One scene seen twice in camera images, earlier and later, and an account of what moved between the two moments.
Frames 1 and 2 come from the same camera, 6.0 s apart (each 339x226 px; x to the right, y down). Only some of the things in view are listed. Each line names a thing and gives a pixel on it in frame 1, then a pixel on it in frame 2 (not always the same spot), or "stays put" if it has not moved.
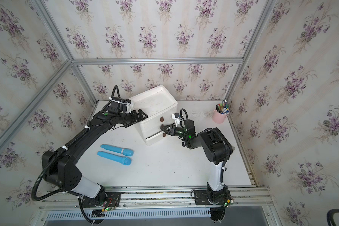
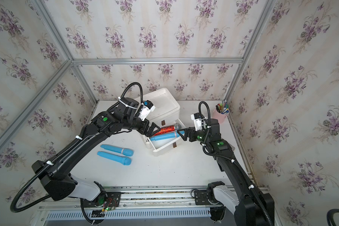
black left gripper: x=135 y=119 to x=150 y=132
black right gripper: x=164 y=127 to x=188 y=131
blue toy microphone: x=124 y=160 stays put
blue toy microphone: x=126 y=152 stays put
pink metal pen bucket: x=218 y=117 stays put
